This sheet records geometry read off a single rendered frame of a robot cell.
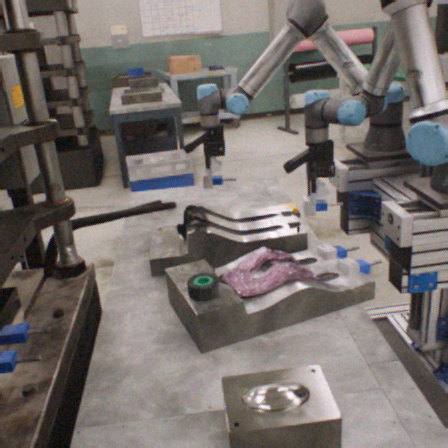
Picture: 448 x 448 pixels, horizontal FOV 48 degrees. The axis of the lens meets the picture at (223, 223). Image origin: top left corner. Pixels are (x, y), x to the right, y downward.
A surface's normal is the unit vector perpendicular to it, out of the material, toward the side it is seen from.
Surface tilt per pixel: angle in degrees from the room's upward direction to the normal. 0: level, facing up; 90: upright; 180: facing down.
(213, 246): 90
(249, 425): 0
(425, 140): 97
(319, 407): 0
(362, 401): 0
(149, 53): 90
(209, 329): 90
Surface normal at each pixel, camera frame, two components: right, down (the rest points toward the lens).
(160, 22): 0.18, 0.36
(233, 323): 0.39, 0.32
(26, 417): -0.07, -0.92
